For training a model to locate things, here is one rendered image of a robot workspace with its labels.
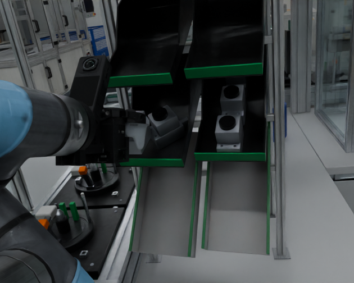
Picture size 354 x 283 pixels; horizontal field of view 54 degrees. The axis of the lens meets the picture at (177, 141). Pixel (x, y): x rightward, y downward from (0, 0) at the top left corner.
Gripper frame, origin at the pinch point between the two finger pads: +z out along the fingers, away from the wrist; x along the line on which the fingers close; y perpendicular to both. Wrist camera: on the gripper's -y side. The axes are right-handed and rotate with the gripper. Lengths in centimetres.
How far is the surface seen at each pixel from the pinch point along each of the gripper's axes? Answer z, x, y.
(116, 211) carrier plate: 27.1, -16.7, 22.6
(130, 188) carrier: 38.3, -17.7, 17.7
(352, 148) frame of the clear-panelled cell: 86, 52, 6
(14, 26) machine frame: 85, -102, -56
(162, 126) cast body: 4.0, 4.6, 1.1
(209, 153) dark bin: 5.3, 13.3, 6.3
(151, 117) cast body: 4.7, 2.2, -0.7
